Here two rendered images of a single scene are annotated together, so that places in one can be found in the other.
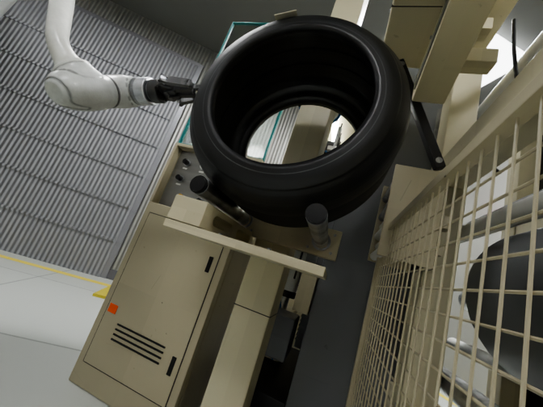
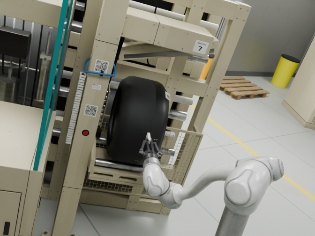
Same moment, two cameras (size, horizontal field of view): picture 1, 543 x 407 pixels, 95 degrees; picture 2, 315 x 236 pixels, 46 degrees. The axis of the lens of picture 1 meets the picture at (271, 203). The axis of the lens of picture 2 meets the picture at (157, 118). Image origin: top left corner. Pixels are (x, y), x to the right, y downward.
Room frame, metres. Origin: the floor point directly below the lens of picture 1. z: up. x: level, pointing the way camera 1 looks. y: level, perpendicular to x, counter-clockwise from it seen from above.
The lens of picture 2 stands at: (1.72, 1.87, 2.23)
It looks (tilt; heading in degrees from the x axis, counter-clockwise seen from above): 25 degrees down; 237
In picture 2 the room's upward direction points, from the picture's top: 18 degrees clockwise
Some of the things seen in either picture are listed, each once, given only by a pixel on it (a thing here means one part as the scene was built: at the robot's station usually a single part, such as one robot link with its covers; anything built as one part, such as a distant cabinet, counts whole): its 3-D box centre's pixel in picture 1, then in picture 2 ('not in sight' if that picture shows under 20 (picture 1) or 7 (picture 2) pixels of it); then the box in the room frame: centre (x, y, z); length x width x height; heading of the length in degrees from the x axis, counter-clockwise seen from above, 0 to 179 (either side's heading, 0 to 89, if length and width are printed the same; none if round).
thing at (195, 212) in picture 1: (219, 226); (117, 173); (0.73, 0.12, 0.84); 0.36 x 0.09 x 0.06; 163
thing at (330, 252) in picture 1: (281, 230); (93, 148); (0.86, -0.06, 0.90); 0.40 x 0.03 x 0.10; 73
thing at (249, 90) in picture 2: not in sight; (237, 87); (-3.46, -3.50, 0.06); 1.22 x 0.84 x 0.11; 12
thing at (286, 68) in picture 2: not in sight; (284, 71); (-5.19, -4.06, 0.35); 0.46 x 0.45 x 0.71; 102
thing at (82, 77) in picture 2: not in sight; (76, 109); (1.03, -0.06, 1.19); 0.05 x 0.04 x 0.48; 73
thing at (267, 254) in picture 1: (258, 253); (115, 165); (0.69, -0.01, 0.80); 0.37 x 0.36 x 0.02; 73
